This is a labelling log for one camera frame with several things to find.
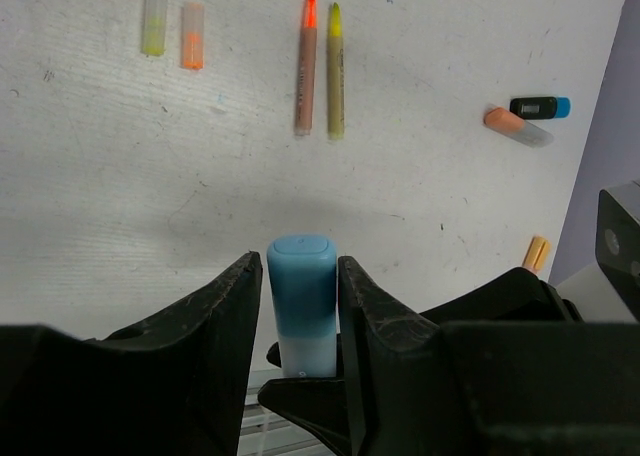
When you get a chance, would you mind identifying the yellow thin highlighter pen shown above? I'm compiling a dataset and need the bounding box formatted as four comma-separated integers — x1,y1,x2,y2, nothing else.
327,2,345,141

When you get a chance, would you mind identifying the yellow orange highlighter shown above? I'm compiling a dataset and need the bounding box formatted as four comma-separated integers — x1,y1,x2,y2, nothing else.
522,236,551,274

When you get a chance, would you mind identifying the orange pen cap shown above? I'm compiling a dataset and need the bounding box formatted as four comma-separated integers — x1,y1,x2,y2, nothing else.
181,2,204,70

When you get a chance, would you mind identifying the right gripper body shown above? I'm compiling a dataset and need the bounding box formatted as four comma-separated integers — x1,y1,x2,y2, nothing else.
420,268,583,324

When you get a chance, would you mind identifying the light blue highlighter marker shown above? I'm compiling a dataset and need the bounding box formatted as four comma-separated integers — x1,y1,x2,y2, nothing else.
267,234,337,378

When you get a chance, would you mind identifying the black marker blue cap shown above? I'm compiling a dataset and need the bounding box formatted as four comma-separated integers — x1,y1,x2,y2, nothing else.
509,96,571,120

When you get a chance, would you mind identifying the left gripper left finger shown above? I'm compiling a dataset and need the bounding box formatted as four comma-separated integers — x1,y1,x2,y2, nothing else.
1,252,262,455

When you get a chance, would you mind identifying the peach cap clear highlighter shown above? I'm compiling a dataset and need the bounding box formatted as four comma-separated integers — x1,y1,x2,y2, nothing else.
483,107,554,148

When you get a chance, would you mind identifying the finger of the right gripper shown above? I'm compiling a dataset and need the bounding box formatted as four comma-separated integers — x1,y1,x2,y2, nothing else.
258,340,350,456

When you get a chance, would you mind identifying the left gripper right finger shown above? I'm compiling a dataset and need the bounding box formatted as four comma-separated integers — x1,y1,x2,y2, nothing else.
338,256,639,455

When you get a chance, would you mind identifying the yellow pen cap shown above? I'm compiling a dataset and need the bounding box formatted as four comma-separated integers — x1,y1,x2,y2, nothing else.
141,0,168,56

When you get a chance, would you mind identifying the orange thin highlighter pen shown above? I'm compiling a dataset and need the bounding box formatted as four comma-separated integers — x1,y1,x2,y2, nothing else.
294,0,317,136

